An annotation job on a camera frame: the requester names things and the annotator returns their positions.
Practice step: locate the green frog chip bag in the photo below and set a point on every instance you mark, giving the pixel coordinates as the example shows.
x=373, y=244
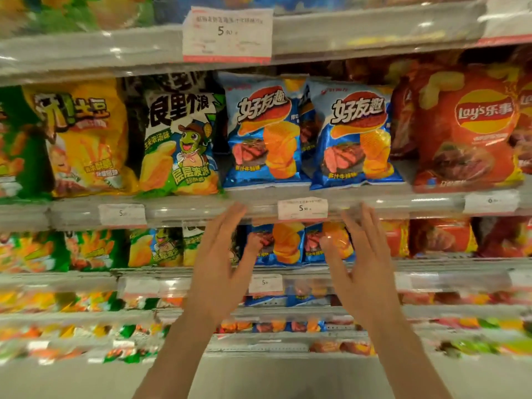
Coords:
x=178, y=141
x=154, y=247
x=192, y=245

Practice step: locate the person's left thumb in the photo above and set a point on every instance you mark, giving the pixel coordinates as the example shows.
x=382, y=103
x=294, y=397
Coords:
x=250, y=259

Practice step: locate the person's right forearm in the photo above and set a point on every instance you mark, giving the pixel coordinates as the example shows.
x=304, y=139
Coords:
x=401, y=361

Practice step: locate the person's right thumb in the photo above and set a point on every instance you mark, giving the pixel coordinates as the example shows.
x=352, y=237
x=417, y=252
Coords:
x=333, y=259

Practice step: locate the orange chip bag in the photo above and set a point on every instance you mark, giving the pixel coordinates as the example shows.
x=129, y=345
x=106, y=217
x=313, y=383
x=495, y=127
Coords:
x=395, y=238

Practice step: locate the large white price tag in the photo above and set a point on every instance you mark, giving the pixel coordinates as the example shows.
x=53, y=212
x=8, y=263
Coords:
x=227, y=35

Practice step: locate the small white price tag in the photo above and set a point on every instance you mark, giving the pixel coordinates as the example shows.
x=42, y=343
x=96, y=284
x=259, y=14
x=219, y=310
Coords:
x=266, y=284
x=491, y=202
x=302, y=209
x=139, y=287
x=521, y=279
x=122, y=215

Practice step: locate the person's left hand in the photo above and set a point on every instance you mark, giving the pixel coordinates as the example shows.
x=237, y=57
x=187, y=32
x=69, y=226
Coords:
x=216, y=278

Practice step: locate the row of mixed snack packets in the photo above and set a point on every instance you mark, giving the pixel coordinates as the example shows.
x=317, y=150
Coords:
x=83, y=349
x=83, y=301

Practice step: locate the person's left forearm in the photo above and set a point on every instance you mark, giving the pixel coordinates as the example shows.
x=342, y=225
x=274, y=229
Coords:
x=183, y=361

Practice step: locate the white red-edged price tag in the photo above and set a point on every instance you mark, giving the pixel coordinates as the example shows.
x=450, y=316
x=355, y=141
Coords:
x=507, y=20

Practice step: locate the person's right hand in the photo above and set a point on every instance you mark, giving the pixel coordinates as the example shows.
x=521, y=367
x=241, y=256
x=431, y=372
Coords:
x=365, y=282

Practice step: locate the dark red chip bag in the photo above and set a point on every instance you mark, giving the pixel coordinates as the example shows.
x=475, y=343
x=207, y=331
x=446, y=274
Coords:
x=402, y=120

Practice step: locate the green yellow chip bag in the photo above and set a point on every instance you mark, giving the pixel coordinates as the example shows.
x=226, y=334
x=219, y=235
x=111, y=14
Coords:
x=75, y=12

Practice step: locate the blue chip bag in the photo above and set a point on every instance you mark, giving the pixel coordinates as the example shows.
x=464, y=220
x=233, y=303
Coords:
x=306, y=128
x=282, y=243
x=316, y=232
x=355, y=137
x=264, y=132

